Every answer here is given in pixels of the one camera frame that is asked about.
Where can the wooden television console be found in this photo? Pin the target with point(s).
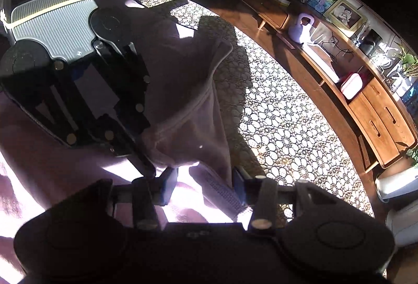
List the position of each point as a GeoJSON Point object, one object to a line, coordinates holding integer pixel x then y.
{"type": "Point", "coordinates": [375, 114]}

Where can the lilac sweatshirt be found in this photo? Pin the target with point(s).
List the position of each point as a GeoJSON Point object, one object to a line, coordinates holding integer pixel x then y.
{"type": "Point", "coordinates": [183, 91]}

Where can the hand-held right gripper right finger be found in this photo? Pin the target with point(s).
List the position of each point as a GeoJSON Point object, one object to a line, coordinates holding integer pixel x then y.
{"type": "Point", "coordinates": [237, 181]}

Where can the white pink heater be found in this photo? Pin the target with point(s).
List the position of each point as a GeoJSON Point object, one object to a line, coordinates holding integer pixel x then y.
{"type": "Point", "coordinates": [351, 86]}

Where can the white standing air conditioner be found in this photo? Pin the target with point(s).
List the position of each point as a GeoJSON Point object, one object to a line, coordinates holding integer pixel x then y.
{"type": "Point", "coordinates": [405, 225]}

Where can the lace tablecloth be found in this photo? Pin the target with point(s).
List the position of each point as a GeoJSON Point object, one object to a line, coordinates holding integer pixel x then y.
{"type": "Point", "coordinates": [287, 140]}

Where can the framed photo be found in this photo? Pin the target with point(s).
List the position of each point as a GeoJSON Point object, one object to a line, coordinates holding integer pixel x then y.
{"type": "Point", "coordinates": [346, 14]}

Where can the black speaker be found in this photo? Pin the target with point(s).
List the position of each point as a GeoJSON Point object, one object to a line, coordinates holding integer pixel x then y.
{"type": "Point", "coordinates": [370, 42]}

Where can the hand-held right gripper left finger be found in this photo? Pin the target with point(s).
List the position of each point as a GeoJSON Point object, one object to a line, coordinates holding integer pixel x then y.
{"type": "Point", "coordinates": [168, 184]}

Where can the lilac kettlebell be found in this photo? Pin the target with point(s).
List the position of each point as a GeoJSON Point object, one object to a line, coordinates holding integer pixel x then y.
{"type": "Point", "coordinates": [298, 32]}

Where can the white flat box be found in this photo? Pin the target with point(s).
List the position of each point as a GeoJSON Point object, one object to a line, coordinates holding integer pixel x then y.
{"type": "Point", "coordinates": [321, 62]}

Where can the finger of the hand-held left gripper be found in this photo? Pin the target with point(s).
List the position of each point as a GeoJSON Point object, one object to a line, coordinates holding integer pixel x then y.
{"type": "Point", "coordinates": [62, 107]}
{"type": "Point", "coordinates": [130, 75]}

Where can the blue painted picture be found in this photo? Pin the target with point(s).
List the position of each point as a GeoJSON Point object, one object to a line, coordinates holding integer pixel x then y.
{"type": "Point", "coordinates": [321, 3]}

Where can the grassy plant in vase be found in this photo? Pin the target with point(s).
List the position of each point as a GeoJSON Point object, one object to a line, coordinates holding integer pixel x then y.
{"type": "Point", "coordinates": [408, 59]}

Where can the white plant pot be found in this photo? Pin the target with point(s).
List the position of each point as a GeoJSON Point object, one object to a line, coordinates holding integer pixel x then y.
{"type": "Point", "coordinates": [398, 186]}

